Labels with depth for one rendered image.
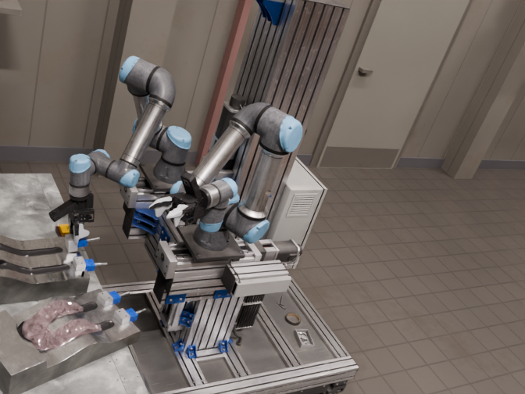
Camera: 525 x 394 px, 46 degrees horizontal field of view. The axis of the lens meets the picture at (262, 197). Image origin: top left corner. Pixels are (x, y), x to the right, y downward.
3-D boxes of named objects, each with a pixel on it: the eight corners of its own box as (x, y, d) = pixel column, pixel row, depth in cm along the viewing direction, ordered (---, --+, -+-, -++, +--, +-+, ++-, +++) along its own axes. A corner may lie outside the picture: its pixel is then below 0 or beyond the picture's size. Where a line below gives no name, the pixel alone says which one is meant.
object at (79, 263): (104, 264, 249) (106, 254, 247) (108, 273, 246) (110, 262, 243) (71, 267, 242) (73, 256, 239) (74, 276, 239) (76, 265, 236)
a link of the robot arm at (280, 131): (237, 223, 253) (277, 102, 227) (266, 241, 247) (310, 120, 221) (219, 231, 243) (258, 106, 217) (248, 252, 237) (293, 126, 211)
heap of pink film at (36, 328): (78, 302, 228) (81, 286, 224) (106, 332, 219) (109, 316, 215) (11, 326, 209) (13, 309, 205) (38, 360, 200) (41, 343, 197)
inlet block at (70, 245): (97, 240, 255) (98, 229, 252) (101, 247, 251) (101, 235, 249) (65, 245, 248) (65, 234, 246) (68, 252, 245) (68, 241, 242)
